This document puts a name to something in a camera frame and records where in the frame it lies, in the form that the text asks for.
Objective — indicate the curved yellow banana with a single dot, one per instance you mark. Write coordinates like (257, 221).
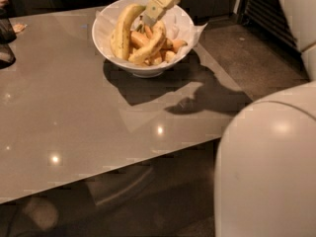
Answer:
(153, 47)

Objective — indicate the white paper bowl liner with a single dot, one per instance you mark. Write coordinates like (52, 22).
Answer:
(179, 23)

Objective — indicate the small orange banana right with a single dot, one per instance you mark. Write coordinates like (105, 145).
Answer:
(173, 44)

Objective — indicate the small orange banana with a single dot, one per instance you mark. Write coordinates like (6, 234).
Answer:
(173, 44)
(138, 39)

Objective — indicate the dark radiator grille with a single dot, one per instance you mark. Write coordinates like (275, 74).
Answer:
(269, 15)

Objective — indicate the black mesh object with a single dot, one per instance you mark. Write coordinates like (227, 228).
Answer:
(7, 35)

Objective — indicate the white ceramic bowl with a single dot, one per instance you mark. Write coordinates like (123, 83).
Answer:
(144, 70)

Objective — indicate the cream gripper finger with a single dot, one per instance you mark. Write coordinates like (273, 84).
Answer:
(155, 10)

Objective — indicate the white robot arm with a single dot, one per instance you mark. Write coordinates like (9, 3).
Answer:
(265, 164)

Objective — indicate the small crumpled wrapper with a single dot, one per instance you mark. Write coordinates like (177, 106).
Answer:
(18, 28)

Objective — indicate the large yellow banana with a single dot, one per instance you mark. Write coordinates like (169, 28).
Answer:
(120, 38)

